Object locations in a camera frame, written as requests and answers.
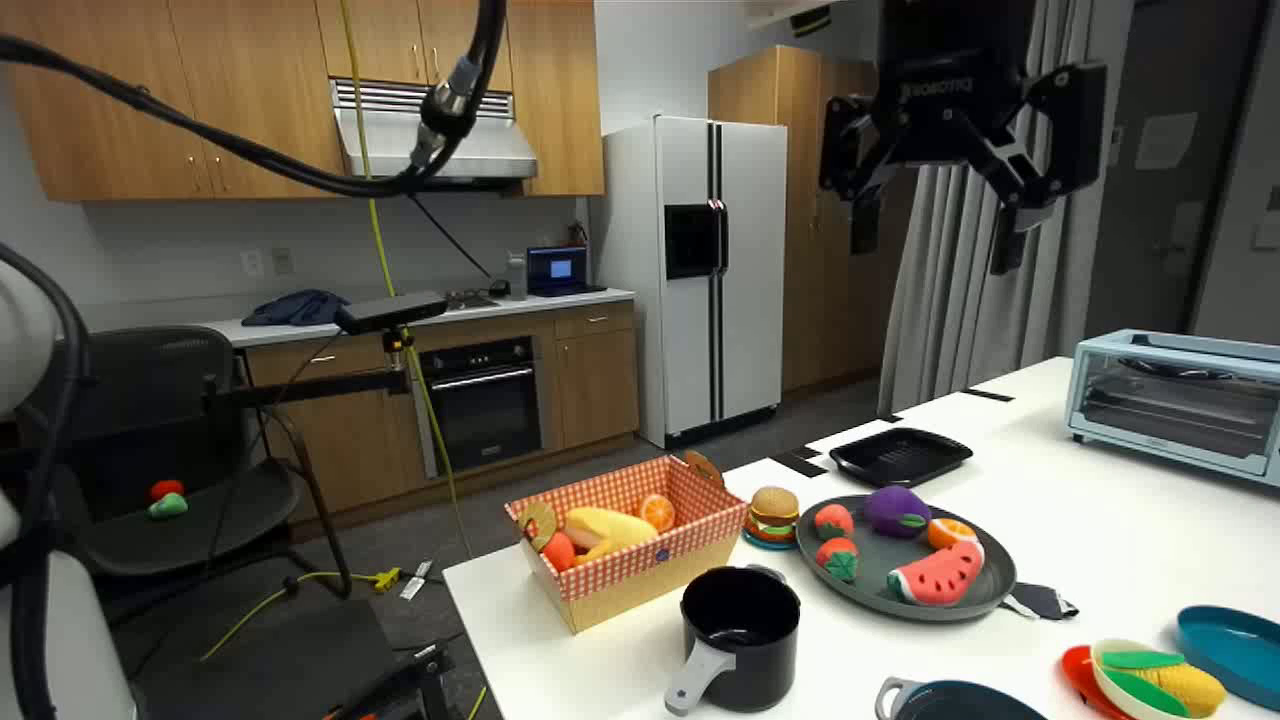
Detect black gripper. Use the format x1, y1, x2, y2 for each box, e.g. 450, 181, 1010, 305
818, 0, 1114, 274

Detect dark transparent pot lid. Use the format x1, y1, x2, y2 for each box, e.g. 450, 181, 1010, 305
896, 676, 1046, 720

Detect grey curtain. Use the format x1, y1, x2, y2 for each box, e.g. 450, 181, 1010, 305
876, 0, 1114, 417

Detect white paper sign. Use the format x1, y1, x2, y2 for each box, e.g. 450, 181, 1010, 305
1133, 110, 1199, 173

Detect dark grey door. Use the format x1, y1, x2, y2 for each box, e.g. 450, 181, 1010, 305
1084, 0, 1273, 345

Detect tall wooden cabinet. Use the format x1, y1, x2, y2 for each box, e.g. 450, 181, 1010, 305
703, 45, 923, 397

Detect white refrigerator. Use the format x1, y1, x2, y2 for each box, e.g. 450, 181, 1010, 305
601, 110, 791, 452

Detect black square tray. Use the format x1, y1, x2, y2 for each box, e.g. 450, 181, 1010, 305
828, 425, 978, 492

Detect light blue toaster oven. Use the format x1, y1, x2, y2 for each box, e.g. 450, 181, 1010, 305
1064, 328, 1280, 492

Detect black flat card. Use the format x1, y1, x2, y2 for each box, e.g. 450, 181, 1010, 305
770, 441, 835, 481

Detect purple toy eggplant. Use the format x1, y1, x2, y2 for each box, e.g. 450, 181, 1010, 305
862, 485, 936, 539

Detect toy orange slice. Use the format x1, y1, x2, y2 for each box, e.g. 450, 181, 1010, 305
920, 516, 980, 552

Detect red toy strawberry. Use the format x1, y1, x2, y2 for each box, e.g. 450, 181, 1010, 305
814, 533, 865, 585
814, 498, 862, 539

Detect brown toy bread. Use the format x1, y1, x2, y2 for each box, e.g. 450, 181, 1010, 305
676, 446, 731, 492

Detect toy burger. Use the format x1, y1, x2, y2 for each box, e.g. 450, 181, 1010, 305
742, 485, 806, 548

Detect blue countertop appliance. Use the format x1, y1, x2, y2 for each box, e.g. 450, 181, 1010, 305
524, 243, 594, 299

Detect toy watermelon slice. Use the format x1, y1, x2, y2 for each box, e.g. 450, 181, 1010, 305
889, 536, 990, 609

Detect wooden counter cabinets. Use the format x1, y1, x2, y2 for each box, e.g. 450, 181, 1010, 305
212, 283, 645, 522

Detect dark plate of toy food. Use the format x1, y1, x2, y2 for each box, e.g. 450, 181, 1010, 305
791, 492, 1081, 626

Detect orange toy fruit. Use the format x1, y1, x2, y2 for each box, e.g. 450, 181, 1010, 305
638, 492, 679, 536

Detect steel range hood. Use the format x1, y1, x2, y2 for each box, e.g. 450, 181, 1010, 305
327, 74, 542, 186

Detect red white toy food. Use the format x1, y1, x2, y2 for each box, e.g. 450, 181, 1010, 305
1062, 641, 1130, 720

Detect red checkered basket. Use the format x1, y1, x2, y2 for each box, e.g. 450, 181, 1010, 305
502, 452, 751, 634

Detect black built-in oven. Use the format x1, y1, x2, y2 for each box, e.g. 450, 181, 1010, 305
417, 332, 549, 474

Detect brown green toy kiwi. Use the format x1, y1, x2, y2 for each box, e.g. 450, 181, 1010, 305
516, 498, 564, 548

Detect red toy tomato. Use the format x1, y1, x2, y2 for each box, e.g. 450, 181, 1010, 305
536, 533, 579, 574

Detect blue bowl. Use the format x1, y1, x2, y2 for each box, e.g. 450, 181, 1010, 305
1171, 600, 1280, 711

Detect toy corn with green leaves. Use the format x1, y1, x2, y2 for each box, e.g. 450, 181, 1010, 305
1100, 646, 1227, 720

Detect dark blue cloth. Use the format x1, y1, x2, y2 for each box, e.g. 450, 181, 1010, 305
241, 283, 351, 332

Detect black office chair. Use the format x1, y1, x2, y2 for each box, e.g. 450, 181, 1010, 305
57, 324, 311, 632

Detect red and green toy vegetable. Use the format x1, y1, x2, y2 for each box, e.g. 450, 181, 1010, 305
140, 474, 194, 521

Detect black pot with grey handle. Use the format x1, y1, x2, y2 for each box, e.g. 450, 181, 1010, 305
660, 562, 806, 720

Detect yellow hanging strap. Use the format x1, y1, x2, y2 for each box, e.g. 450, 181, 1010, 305
331, 0, 474, 536

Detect black stereo camera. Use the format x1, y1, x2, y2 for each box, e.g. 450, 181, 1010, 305
331, 286, 454, 340

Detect black camera stand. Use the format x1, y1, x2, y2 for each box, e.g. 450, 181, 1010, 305
198, 324, 417, 603

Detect thick black cable bundle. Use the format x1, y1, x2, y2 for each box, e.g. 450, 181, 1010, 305
0, 239, 95, 720
0, 0, 514, 203

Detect wooden wall cabinets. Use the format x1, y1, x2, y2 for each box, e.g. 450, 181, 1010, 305
0, 0, 612, 209

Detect yellow floor cable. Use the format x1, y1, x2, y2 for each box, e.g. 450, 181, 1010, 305
198, 562, 405, 667

